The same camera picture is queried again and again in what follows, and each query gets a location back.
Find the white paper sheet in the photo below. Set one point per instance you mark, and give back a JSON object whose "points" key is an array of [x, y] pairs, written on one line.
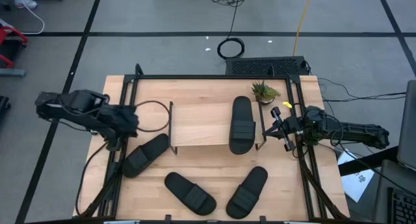
{"points": [[356, 181]]}

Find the grey desk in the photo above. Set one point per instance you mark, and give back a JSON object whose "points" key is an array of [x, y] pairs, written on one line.
{"points": [[383, 191]]}

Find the black rubber slide sandal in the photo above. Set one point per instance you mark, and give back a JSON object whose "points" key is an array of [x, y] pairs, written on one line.
{"points": [[247, 193], [242, 126], [144, 156], [190, 193]]}

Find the red framed cart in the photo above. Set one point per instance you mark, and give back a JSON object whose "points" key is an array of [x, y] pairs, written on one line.
{"points": [[9, 30]]}

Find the person's shoe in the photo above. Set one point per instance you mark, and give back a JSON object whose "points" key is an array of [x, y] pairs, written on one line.
{"points": [[25, 2]]}

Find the small yellow tag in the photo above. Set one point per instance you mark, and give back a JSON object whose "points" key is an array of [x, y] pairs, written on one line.
{"points": [[287, 104]]}

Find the black metal table frame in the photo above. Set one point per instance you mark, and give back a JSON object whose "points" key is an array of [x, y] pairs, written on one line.
{"points": [[211, 77]]}

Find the black desk beam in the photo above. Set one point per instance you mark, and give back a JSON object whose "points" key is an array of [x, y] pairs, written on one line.
{"points": [[364, 162]]}

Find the small potted succulent plant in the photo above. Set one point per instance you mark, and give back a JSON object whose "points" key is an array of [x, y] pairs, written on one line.
{"points": [[265, 92]]}

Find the black keyboard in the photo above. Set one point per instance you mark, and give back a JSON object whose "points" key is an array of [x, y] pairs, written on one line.
{"points": [[404, 207]]}

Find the wooden shelf with black frame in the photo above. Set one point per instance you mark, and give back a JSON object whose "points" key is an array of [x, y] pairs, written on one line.
{"points": [[201, 123]]}

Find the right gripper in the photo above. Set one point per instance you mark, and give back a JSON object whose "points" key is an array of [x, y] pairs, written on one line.
{"points": [[292, 124]]}

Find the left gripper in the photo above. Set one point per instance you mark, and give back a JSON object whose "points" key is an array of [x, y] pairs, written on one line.
{"points": [[114, 141]]}

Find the grey laptop lid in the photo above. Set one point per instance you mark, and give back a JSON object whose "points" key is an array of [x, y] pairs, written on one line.
{"points": [[408, 126]]}

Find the black computer case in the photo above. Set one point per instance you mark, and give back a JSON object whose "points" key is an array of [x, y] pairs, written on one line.
{"points": [[266, 66]]}

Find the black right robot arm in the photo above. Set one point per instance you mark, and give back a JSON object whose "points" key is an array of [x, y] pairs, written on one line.
{"points": [[357, 133]]}

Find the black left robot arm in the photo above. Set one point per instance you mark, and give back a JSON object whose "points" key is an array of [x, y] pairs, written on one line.
{"points": [[81, 104]]}

